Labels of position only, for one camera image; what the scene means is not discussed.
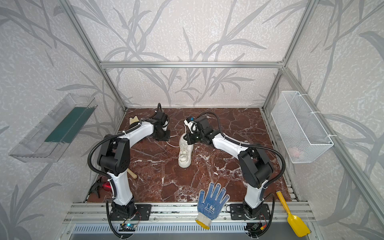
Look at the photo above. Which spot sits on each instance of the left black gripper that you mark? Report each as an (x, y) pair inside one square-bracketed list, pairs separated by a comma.
[(163, 134)]

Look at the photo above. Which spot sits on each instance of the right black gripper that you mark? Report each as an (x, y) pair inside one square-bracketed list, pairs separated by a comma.
[(192, 137)]

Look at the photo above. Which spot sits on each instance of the white knit sneaker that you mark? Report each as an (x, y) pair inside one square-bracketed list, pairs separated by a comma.
[(185, 154)]

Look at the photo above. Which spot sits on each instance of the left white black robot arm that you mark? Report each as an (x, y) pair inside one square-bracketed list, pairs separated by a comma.
[(111, 157)]

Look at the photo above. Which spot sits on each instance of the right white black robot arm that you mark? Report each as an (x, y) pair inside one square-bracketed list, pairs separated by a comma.
[(255, 164)]

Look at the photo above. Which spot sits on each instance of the black work glove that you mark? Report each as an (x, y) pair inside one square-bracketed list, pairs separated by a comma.
[(133, 121)]

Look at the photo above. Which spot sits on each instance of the blue dotted work glove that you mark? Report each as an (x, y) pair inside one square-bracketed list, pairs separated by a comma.
[(210, 204)]

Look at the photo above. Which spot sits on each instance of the red black spray bottle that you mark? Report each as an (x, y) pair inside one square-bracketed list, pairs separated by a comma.
[(99, 185)]

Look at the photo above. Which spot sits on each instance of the pink item in basket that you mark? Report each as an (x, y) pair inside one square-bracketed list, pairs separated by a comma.
[(295, 152)]

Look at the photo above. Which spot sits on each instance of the right circuit board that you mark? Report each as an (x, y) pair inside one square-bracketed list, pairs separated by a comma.
[(254, 227)]

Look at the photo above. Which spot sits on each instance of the left green circuit board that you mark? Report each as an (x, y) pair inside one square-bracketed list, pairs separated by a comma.
[(127, 227)]

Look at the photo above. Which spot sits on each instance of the yellow plastic scoop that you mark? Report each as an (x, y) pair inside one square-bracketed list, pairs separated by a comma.
[(296, 223)]

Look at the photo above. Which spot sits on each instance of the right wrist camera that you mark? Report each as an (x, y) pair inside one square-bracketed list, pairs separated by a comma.
[(191, 124)]

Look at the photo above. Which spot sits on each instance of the wooden handle blue mallet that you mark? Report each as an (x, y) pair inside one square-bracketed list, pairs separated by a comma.
[(132, 174)]

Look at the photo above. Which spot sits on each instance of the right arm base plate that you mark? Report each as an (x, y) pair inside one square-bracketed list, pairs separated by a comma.
[(244, 212)]

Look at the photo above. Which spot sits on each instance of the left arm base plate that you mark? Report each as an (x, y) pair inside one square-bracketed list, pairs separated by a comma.
[(142, 211)]

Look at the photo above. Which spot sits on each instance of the white wire mesh basket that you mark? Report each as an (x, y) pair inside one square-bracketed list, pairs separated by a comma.
[(299, 126)]

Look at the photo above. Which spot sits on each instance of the clear plastic wall tray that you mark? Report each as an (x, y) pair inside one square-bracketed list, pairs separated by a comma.
[(47, 142)]

